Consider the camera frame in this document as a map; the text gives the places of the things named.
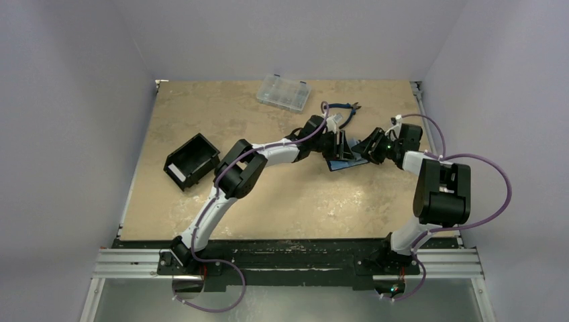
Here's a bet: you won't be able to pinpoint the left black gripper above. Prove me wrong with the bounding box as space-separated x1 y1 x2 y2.
310 131 355 162

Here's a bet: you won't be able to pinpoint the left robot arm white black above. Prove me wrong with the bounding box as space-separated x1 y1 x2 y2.
170 114 347 274

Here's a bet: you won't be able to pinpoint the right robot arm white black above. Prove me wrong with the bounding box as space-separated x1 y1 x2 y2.
352 123 471 273

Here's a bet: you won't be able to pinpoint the black card tray box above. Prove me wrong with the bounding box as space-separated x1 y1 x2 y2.
163 133 220 191

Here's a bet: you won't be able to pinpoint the clear plastic organizer box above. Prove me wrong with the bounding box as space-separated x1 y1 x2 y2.
256 74 311 113

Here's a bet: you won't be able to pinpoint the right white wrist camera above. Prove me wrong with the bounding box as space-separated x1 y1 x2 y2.
386 115 403 140

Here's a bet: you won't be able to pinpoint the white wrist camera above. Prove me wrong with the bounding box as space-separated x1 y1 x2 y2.
386 115 403 140
326 113 343 133

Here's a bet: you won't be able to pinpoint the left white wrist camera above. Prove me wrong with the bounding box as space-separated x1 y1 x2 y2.
326 113 343 133

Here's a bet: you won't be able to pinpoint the blue handled pliers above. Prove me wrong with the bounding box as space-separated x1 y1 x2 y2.
328 102 362 129

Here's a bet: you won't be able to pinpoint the black aluminium mounting rail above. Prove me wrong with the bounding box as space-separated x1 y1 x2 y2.
93 237 483 292

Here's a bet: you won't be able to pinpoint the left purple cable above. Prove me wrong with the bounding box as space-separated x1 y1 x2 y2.
170 101 247 313

